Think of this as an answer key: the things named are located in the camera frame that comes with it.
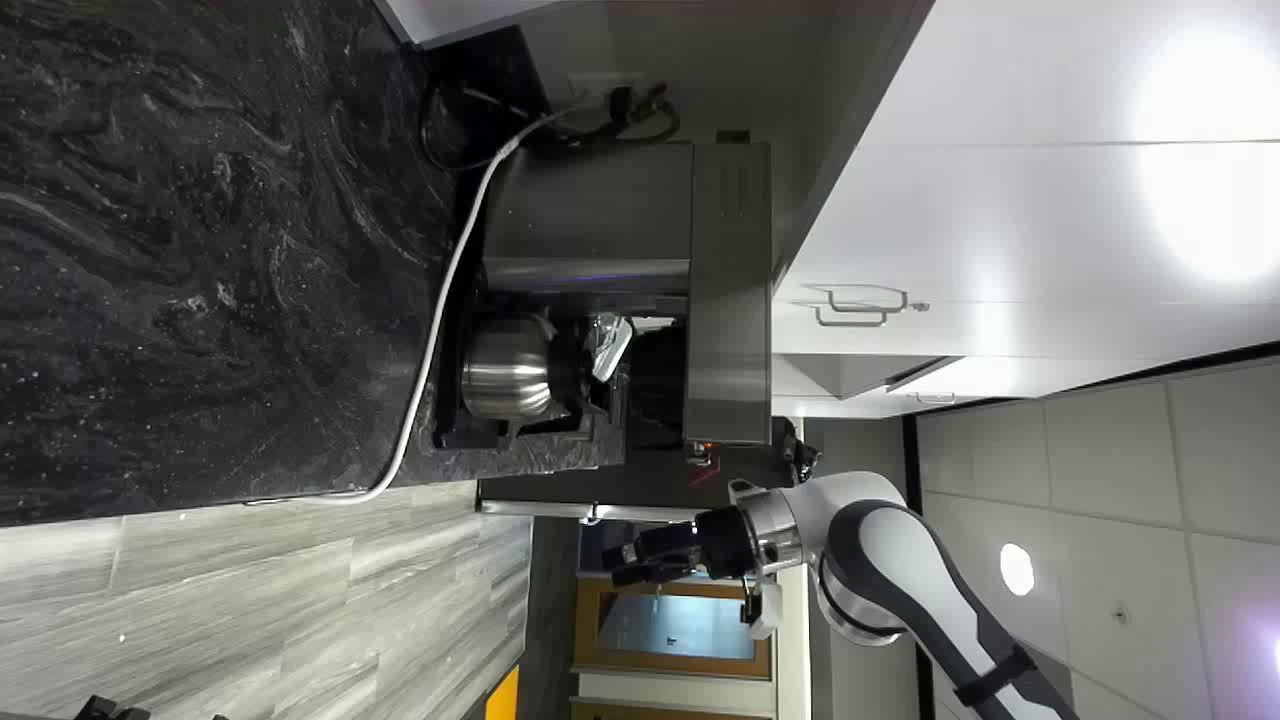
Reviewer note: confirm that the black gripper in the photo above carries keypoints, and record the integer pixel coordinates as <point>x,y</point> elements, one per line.
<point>702,544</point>

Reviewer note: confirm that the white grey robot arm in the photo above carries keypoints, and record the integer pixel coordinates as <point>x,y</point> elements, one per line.
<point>892,565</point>

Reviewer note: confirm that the stainless steel coffeemaker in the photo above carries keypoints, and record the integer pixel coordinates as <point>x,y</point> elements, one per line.
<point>726,280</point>

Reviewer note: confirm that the yellow object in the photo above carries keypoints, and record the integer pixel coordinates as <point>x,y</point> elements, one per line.
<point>505,698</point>

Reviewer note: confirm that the white paper tag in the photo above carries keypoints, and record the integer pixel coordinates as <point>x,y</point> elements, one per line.
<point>610,344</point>

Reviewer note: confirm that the steel coffee carafe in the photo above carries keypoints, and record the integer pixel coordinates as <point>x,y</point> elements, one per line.
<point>505,368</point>

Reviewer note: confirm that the round ceiling light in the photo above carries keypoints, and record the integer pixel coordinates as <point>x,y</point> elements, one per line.
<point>1018,569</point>

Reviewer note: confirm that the small black object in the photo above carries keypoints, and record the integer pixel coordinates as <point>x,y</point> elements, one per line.
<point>115,710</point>

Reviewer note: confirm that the white wall cabinet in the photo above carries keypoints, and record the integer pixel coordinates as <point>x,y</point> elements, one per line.
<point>1040,201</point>

